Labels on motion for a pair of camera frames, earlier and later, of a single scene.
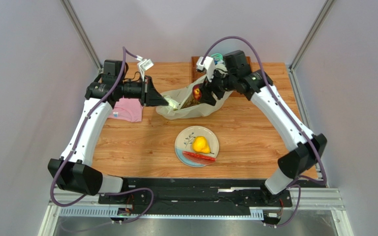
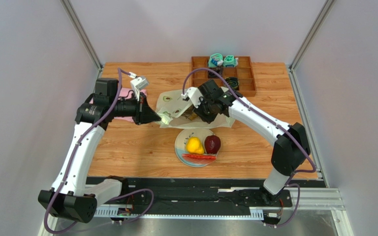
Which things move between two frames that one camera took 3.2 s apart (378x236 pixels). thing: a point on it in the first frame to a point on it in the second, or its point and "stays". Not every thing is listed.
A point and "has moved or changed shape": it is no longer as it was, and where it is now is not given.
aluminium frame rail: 69,205 stays
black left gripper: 150,97 to 144,114
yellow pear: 200,144 to 194,146
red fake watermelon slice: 198,159 stays
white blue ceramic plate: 184,142 stays
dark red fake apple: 197,92 has moved or changed shape
